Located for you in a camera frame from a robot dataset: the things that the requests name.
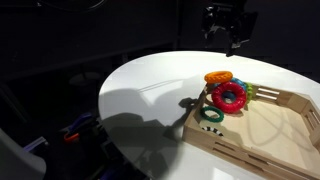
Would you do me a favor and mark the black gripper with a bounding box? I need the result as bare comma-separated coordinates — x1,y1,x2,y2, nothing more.
201,2,259,58

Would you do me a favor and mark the light green toy ring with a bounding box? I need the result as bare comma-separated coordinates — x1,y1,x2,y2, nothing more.
244,81,254,101

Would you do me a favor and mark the wooden tray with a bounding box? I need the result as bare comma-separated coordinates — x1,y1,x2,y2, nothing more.
182,82,320,180

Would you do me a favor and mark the blue purple plastic object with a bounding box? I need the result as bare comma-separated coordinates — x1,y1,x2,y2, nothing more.
69,112,94,132

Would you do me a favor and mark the orange clamp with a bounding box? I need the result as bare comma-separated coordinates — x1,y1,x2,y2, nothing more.
63,131,81,144

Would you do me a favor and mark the orange toy ring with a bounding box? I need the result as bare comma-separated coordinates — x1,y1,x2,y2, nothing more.
203,70,234,85

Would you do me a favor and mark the blue toy ring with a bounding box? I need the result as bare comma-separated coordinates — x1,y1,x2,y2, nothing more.
230,77,248,92

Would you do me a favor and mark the red toy ring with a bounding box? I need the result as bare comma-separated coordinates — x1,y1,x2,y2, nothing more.
211,81,248,115

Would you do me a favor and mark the dark green toy ring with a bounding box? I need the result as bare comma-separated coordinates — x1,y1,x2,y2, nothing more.
199,105,225,123

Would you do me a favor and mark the black white striped ring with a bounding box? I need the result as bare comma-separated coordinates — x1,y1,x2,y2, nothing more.
201,125,225,137

